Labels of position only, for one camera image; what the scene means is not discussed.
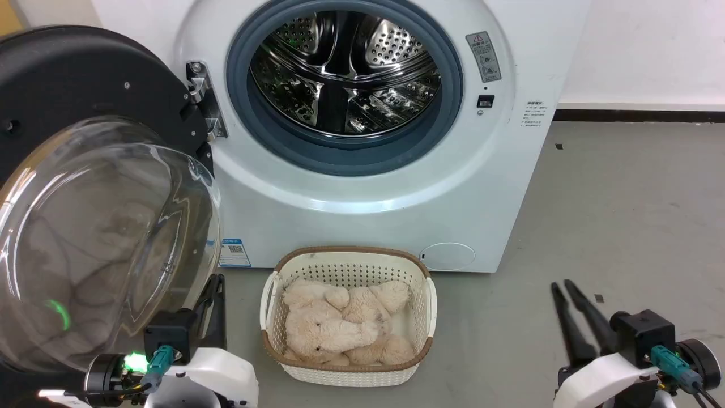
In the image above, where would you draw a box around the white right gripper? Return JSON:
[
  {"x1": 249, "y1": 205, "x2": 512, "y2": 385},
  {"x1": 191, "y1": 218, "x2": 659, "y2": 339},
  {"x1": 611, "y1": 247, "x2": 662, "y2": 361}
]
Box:
[{"x1": 551, "y1": 279, "x2": 676, "y2": 408}]

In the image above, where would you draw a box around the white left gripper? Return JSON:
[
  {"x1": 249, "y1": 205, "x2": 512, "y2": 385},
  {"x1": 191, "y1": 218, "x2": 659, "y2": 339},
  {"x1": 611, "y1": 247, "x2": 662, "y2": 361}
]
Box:
[{"x1": 122, "y1": 273, "x2": 260, "y2": 408}]

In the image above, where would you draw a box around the white front-load washing machine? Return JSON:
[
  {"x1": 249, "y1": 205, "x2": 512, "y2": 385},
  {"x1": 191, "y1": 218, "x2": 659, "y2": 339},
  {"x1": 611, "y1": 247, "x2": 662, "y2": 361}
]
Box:
[{"x1": 91, "y1": 0, "x2": 592, "y2": 274}]

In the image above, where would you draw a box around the black door with glass bowl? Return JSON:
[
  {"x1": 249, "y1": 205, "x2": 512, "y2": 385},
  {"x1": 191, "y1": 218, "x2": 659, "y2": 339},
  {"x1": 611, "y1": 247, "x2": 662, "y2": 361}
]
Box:
[{"x1": 0, "y1": 25, "x2": 223, "y2": 375}]

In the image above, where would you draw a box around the blue and white label sticker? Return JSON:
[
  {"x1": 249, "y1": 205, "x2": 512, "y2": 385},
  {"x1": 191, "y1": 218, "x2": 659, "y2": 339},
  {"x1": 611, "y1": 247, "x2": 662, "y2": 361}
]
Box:
[{"x1": 219, "y1": 239, "x2": 252, "y2": 268}]

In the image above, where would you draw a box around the beige plush teddy bear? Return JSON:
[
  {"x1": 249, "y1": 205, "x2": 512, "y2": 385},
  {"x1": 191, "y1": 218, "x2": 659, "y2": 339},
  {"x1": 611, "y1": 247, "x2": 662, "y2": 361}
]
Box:
[{"x1": 282, "y1": 279, "x2": 416, "y2": 366}]

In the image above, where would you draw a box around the white laundry basket brown rim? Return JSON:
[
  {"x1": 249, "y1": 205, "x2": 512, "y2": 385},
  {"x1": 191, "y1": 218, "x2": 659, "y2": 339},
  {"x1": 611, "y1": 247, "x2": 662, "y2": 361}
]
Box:
[{"x1": 259, "y1": 246, "x2": 438, "y2": 388}]

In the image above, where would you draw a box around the round white filter cover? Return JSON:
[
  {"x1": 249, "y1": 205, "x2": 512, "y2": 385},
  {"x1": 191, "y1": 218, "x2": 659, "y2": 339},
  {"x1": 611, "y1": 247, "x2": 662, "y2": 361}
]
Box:
[{"x1": 419, "y1": 243, "x2": 476, "y2": 271}]

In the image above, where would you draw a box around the black baseboard strip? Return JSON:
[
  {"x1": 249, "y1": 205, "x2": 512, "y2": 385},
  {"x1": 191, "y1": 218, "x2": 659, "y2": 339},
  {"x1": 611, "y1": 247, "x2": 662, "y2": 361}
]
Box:
[{"x1": 553, "y1": 109, "x2": 725, "y2": 123}]

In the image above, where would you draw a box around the perforated steel washer drum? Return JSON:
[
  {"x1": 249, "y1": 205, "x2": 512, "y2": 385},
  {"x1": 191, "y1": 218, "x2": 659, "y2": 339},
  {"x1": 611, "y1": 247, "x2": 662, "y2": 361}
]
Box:
[{"x1": 249, "y1": 10, "x2": 442, "y2": 138}]

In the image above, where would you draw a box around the grey warning sticker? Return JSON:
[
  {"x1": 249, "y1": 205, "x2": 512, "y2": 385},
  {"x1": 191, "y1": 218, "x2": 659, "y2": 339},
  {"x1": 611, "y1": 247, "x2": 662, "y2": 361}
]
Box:
[{"x1": 466, "y1": 31, "x2": 502, "y2": 84}]

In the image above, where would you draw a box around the left cable with teal plug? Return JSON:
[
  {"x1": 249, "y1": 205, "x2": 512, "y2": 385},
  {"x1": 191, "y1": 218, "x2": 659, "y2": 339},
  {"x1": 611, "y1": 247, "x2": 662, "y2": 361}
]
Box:
[{"x1": 61, "y1": 345, "x2": 175, "y2": 396}]

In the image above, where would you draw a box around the cable with teal plug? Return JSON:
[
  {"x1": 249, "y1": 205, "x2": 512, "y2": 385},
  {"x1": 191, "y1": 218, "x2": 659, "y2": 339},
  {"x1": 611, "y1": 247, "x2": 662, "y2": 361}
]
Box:
[
  {"x1": 61, "y1": 345, "x2": 175, "y2": 396},
  {"x1": 650, "y1": 345, "x2": 725, "y2": 408}
]

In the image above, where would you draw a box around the right cable with teal plug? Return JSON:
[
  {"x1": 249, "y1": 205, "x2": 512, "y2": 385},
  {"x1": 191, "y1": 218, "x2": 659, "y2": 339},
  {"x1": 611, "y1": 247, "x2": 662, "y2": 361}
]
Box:
[{"x1": 650, "y1": 345, "x2": 725, "y2": 408}]

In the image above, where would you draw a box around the metal door hinge bracket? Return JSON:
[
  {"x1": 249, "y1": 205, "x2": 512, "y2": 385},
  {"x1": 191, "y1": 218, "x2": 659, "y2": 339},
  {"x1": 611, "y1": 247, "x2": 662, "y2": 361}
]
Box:
[{"x1": 186, "y1": 61, "x2": 229, "y2": 140}]

